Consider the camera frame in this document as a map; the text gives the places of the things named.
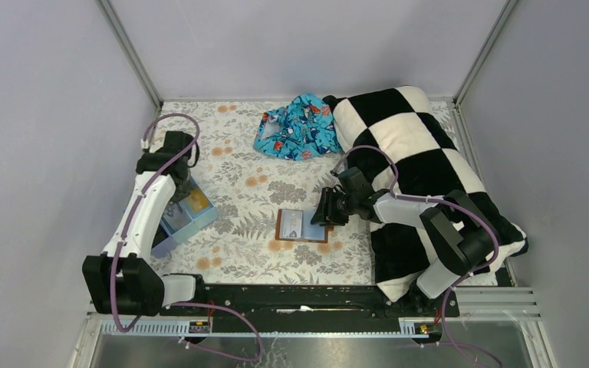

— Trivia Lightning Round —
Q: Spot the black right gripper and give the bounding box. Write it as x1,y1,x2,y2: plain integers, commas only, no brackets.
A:
310,187,358,227

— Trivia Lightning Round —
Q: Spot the brown leather card holder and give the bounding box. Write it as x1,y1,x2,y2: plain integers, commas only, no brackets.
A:
275,209,334,244

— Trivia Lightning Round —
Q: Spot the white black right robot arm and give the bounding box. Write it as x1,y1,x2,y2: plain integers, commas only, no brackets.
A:
310,167,499,316

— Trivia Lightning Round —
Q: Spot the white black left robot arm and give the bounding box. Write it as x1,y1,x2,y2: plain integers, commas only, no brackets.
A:
82,131,207,316

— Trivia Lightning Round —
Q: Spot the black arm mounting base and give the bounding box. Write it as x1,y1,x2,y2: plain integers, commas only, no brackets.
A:
160,284,446,318

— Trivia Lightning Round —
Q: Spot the blue plastic organizer box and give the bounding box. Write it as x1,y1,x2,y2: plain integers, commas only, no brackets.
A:
150,179,219,258

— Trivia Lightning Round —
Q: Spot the blue patterned cloth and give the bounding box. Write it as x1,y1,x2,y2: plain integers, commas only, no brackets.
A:
253,94,341,161

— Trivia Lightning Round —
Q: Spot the black white checkered pillow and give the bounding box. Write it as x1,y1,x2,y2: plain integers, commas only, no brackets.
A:
323,86,529,301

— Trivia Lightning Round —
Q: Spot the aluminium frame rail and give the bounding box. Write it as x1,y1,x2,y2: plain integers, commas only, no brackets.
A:
87,286,542,340

